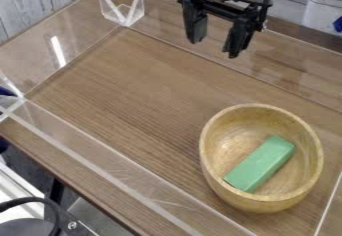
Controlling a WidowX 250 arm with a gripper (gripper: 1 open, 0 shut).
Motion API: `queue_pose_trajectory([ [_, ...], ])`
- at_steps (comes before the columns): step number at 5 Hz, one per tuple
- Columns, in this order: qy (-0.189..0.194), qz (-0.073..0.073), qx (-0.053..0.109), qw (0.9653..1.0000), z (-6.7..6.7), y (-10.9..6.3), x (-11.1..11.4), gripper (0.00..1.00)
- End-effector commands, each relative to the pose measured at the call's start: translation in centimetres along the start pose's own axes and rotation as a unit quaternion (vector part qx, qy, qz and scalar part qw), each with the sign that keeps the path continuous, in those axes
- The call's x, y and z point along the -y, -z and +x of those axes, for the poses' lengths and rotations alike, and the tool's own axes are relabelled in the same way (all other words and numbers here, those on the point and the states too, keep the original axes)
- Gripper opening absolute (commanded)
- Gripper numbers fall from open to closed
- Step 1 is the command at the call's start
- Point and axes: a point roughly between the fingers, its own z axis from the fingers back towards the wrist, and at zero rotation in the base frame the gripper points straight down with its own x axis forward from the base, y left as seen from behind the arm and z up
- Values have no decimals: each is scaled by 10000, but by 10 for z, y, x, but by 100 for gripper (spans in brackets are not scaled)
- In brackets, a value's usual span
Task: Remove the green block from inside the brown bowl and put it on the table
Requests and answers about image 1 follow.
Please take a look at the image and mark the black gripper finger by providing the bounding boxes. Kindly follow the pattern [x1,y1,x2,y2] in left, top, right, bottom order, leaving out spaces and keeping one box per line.
[182,0,207,44]
[222,17,255,59]

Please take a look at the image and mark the brown wooden bowl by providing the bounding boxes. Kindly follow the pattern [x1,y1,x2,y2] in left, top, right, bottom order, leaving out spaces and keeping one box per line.
[199,103,325,213]

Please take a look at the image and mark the green rectangular block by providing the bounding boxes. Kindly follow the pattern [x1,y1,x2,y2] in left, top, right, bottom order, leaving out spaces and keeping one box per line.
[223,135,295,193]

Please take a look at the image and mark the blue object at left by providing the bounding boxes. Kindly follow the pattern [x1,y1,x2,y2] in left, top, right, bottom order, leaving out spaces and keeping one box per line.
[0,86,18,97]

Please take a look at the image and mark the black table leg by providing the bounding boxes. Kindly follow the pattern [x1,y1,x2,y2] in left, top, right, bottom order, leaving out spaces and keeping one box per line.
[50,179,66,204]

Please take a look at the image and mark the clear acrylic corner bracket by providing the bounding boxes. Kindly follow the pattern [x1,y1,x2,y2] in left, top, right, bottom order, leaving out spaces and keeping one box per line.
[99,0,144,27]

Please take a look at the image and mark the clear acrylic barrier wall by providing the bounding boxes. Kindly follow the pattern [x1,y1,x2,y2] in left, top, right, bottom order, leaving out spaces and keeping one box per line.
[0,0,342,236]

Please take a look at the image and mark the black cable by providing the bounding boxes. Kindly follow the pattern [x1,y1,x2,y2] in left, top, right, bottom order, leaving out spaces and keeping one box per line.
[0,196,64,236]

